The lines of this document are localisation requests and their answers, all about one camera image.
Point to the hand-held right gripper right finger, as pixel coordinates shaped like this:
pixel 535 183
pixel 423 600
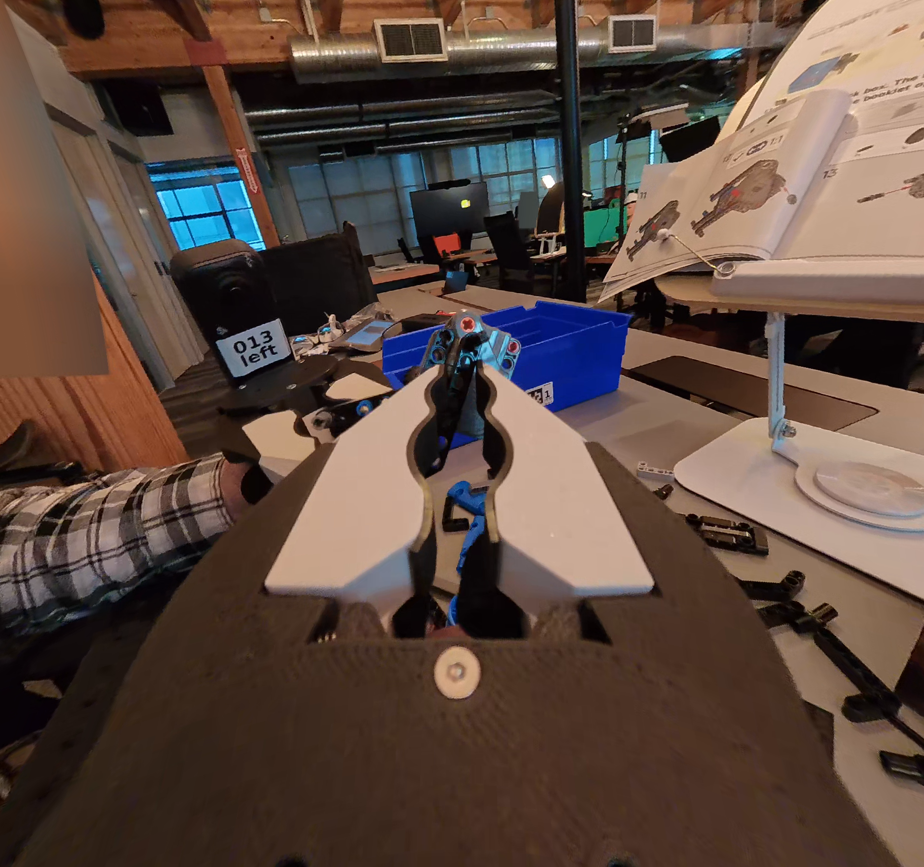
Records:
pixel 570 520

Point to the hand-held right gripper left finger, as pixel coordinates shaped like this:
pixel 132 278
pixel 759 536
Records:
pixel 346 520

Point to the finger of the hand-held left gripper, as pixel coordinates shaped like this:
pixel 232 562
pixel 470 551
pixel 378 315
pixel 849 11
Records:
pixel 278 444
pixel 354 387

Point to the toy brick motor assembly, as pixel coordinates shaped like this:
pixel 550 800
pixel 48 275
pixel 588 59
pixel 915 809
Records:
pixel 498 347

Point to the person's left forearm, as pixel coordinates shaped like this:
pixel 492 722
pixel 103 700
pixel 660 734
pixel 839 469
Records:
pixel 108 542

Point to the grey desk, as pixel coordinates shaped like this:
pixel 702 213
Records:
pixel 650 441

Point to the person's left hand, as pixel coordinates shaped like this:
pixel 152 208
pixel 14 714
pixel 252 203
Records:
pixel 231 491

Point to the grey tablet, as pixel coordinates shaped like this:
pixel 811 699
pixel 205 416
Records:
pixel 368 336

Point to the black pouch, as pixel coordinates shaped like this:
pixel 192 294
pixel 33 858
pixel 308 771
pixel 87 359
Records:
pixel 422 322

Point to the light grey angled toy beam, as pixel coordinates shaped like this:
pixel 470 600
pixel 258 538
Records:
pixel 655 470

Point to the small blue toy brick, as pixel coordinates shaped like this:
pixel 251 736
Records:
pixel 470 538

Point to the black L-shaped toy beam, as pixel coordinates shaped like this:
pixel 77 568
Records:
pixel 451 520

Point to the blue curved toy panel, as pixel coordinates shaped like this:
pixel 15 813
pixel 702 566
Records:
pixel 462 493

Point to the blue toy wheel hub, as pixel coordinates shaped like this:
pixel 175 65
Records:
pixel 453 611

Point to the small blue box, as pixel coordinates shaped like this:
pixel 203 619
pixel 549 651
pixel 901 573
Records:
pixel 456 280

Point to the blue storage bin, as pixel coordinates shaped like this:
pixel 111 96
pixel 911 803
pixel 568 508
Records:
pixel 563 354

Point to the red box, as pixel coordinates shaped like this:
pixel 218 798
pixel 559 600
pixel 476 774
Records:
pixel 446 244

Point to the wooden-edged table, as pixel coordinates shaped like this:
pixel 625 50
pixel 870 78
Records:
pixel 505 296

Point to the black monitor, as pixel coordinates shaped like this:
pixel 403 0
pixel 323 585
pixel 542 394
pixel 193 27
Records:
pixel 447 206

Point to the tall black chair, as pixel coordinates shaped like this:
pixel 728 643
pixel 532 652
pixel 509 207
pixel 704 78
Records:
pixel 509 253

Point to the black angled toy beam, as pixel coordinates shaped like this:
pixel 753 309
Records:
pixel 794 614
pixel 772 585

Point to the white book stand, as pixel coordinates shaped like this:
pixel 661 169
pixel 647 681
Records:
pixel 794 448

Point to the black chair armrest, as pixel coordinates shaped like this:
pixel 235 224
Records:
pixel 14 441

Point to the tan wooden board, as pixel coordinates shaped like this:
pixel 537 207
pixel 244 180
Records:
pixel 722 296

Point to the white vent grille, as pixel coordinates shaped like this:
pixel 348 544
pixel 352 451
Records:
pixel 410 39
pixel 632 33

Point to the black ceiling lamp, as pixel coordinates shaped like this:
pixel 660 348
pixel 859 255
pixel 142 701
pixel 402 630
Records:
pixel 81 9

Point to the long black toy beam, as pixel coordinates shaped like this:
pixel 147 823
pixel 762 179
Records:
pixel 859 672

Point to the black metal pole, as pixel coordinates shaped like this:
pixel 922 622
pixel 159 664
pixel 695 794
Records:
pixel 570 123

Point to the instruction booklet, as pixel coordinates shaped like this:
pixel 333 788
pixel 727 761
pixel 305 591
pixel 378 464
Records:
pixel 758 210

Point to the black toy connector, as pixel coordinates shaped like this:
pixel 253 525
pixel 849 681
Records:
pixel 902 766

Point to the slanted wooden post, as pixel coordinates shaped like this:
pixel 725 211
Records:
pixel 238 145

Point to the black toy frame piece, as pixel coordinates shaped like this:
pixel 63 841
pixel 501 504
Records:
pixel 725 533

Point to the black wall speaker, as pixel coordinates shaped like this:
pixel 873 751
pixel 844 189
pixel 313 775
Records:
pixel 141 109

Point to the silver ventilation duct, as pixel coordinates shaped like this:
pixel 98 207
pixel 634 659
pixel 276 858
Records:
pixel 505 47

